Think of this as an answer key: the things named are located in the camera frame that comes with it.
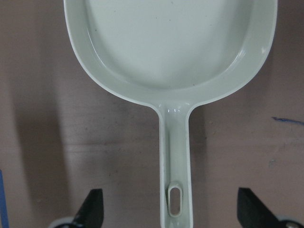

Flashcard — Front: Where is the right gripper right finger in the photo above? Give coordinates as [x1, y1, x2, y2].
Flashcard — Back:
[237, 188, 282, 228]

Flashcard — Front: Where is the pale green dustpan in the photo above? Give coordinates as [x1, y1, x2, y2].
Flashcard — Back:
[64, 0, 278, 228]

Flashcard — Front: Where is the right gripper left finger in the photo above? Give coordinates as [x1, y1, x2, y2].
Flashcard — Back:
[71, 189, 104, 228]

